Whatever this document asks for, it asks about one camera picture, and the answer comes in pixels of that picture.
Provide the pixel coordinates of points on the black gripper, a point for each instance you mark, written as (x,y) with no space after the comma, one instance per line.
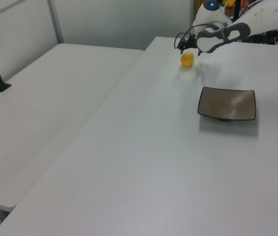
(190,42)

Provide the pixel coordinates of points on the yellow lemon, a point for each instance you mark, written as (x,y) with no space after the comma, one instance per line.
(187,59)

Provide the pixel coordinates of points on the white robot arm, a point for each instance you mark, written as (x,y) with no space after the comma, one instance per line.
(264,14)

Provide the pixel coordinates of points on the brown square ceramic plate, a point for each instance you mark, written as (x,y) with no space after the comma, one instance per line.
(227,103)

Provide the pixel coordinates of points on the brown wooden panel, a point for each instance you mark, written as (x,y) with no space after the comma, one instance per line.
(196,7)

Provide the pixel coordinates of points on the black monitor stand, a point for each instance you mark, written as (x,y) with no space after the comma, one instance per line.
(237,8)

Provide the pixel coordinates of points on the black control box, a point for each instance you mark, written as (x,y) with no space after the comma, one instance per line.
(264,38)

